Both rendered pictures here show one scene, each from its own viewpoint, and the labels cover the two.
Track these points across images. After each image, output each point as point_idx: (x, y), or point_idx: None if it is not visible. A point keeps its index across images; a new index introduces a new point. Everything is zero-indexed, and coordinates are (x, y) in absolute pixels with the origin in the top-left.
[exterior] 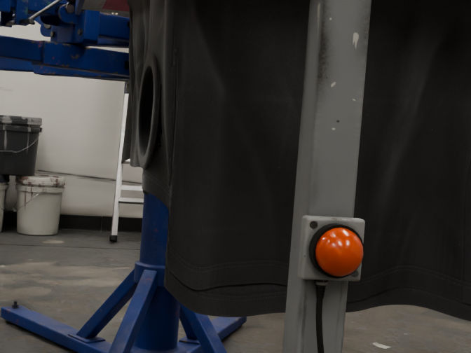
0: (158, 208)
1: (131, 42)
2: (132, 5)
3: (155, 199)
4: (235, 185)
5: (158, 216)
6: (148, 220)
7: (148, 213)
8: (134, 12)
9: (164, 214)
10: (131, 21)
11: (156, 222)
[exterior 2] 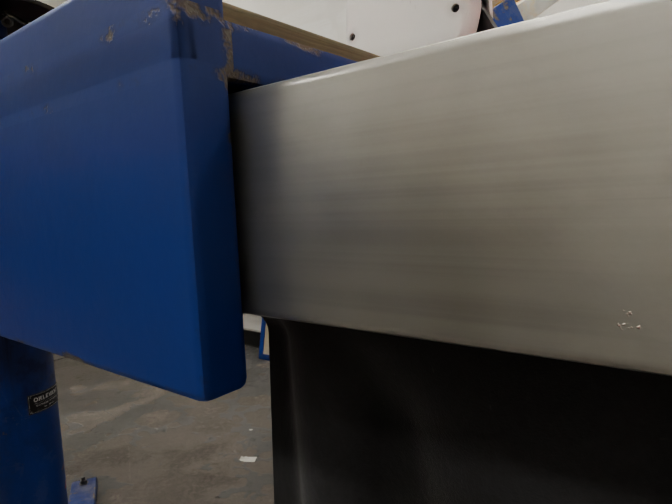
0: (22, 477)
1: (338, 485)
2: (481, 376)
3: (14, 466)
4: None
5: (24, 489)
6: (4, 500)
7: (4, 491)
8: (624, 470)
9: (34, 483)
10: (337, 397)
11: (22, 499)
